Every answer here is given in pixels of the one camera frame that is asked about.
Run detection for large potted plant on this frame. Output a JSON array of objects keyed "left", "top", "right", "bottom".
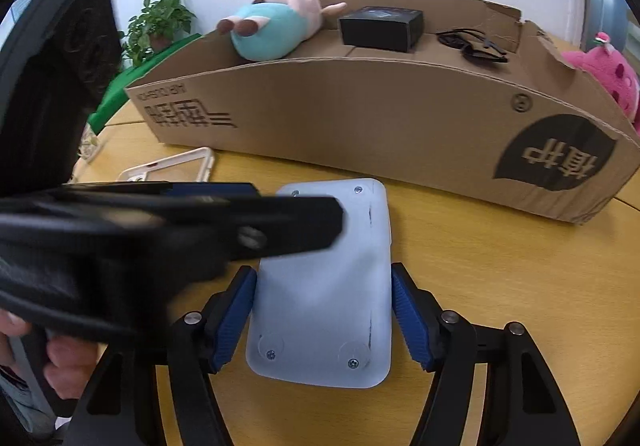
[{"left": 120, "top": 0, "right": 197, "bottom": 67}]

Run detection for person's left hand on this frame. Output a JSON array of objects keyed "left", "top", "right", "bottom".
[{"left": 0, "top": 311, "right": 108, "bottom": 399}]

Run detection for pink and teal pig plush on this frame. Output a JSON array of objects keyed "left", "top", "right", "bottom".
[{"left": 216, "top": 0, "right": 347, "bottom": 63}]

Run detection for glass door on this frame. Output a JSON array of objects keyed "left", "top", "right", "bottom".
[{"left": 582, "top": 0, "right": 640, "bottom": 57}]

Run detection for white plastic charger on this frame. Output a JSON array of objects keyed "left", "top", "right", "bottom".
[{"left": 245, "top": 177, "right": 392, "bottom": 389}]

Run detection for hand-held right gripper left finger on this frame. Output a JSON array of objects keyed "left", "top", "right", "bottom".
[{"left": 62, "top": 265, "right": 258, "bottom": 446}]

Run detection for clear phone case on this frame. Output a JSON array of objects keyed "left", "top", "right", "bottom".
[{"left": 119, "top": 147, "right": 216, "bottom": 183}]

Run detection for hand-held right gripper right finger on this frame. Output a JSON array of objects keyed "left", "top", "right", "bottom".
[{"left": 390, "top": 262, "right": 621, "bottom": 446}]

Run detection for wooden desktop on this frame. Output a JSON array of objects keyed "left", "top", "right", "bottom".
[{"left": 65, "top": 37, "right": 640, "bottom": 446}]

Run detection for green turf mat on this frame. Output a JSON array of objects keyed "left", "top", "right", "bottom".
[{"left": 87, "top": 32, "right": 203, "bottom": 132}]

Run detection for pink bear plush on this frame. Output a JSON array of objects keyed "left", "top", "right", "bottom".
[{"left": 560, "top": 32, "right": 640, "bottom": 134}]

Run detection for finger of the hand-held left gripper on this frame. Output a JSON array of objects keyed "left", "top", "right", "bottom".
[
  {"left": 60, "top": 181, "right": 262, "bottom": 201},
  {"left": 165, "top": 196, "right": 345, "bottom": 262}
]

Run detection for black box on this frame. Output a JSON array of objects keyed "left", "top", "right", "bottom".
[{"left": 339, "top": 6, "right": 426, "bottom": 53}]

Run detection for black sunglasses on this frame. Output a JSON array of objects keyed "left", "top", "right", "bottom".
[{"left": 436, "top": 27, "right": 509, "bottom": 63}]

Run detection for brown cardboard box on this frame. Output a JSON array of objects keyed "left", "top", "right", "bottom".
[{"left": 123, "top": 0, "right": 640, "bottom": 226}]

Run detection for white printed paper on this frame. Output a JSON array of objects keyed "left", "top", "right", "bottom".
[{"left": 75, "top": 123, "right": 103, "bottom": 162}]

